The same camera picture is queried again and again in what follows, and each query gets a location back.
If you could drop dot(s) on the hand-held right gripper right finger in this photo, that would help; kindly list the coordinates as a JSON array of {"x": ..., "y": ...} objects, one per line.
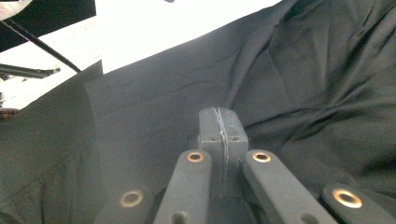
[{"x": 235, "y": 130}]

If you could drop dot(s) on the black pants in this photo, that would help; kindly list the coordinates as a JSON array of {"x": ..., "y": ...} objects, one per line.
[{"x": 280, "y": 77}]

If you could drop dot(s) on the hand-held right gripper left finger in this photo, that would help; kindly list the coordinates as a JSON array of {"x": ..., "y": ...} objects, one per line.
[{"x": 208, "y": 130}]

